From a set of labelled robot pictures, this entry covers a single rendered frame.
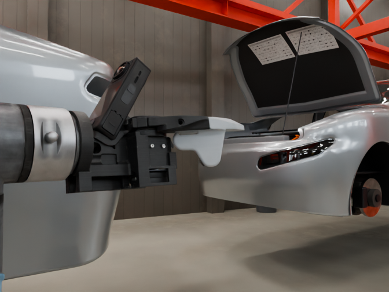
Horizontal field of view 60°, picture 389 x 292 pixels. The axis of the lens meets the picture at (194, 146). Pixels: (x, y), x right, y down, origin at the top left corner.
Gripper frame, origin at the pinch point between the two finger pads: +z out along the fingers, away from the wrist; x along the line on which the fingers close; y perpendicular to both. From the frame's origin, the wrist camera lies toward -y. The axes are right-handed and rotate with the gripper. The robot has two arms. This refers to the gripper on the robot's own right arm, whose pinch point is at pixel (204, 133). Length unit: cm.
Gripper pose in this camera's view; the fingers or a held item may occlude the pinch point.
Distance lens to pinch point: 48.9
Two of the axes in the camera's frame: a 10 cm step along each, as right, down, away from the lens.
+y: 0.9, 9.9, -1.3
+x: 6.6, -1.5, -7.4
